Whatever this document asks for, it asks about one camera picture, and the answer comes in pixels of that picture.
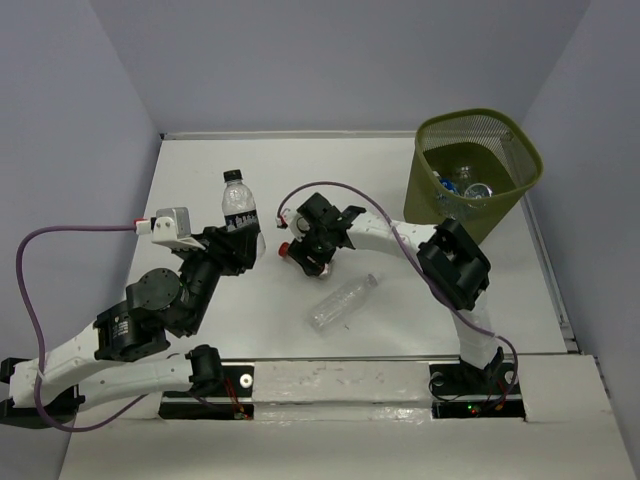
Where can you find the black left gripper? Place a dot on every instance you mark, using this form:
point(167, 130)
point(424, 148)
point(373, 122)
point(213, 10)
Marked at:
point(236, 249)

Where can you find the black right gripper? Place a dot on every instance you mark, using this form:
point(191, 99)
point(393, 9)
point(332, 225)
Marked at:
point(299, 250)

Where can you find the Pepsi bottle black cap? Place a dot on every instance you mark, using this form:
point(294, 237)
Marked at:
point(239, 207)

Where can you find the red cap clear bottle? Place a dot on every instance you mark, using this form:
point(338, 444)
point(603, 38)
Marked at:
point(312, 265)

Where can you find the tall clear bottle white cap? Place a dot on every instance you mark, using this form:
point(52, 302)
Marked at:
point(342, 303)

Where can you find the clear bottle blue cap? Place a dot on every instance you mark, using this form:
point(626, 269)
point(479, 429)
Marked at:
point(447, 185)

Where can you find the Pocari Sweat blue label bottle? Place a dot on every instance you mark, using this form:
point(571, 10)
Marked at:
point(473, 192)

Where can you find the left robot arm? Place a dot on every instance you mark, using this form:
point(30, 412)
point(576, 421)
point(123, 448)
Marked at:
point(111, 359)

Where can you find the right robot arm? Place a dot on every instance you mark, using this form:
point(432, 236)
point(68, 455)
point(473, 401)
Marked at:
point(446, 257)

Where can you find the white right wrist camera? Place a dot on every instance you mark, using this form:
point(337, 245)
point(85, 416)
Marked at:
point(288, 219)

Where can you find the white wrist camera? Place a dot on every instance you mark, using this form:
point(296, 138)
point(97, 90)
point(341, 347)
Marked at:
point(288, 219)
point(170, 228)

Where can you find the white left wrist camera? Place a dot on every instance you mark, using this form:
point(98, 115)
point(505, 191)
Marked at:
point(170, 228)

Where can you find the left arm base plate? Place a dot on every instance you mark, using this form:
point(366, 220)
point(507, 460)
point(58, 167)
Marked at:
point(230, 400)

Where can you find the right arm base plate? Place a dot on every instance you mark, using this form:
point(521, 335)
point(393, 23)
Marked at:
point(456, 394)

